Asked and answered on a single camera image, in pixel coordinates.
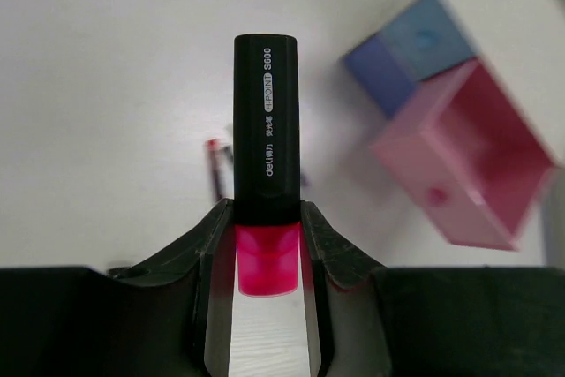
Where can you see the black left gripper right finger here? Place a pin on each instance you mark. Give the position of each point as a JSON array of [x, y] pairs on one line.
[[364, 319]]

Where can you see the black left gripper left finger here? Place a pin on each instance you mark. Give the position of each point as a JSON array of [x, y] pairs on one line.
[[169, 315]]

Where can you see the pink highlighter marker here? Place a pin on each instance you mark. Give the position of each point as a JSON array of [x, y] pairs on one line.
[[266, 152]]

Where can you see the pink drawer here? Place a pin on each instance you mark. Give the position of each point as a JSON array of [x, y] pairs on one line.
[[465, 156]]

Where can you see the blue drawer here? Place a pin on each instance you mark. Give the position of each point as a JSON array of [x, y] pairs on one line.
[[421, 41]]

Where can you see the white drawer organizer box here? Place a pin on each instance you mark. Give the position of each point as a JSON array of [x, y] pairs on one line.
[[521, 42]]

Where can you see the black gel pen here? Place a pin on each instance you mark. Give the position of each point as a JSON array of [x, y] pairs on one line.
[[227, 147]]

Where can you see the red gel pen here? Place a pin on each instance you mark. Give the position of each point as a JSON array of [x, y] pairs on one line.
[[214, 155]]

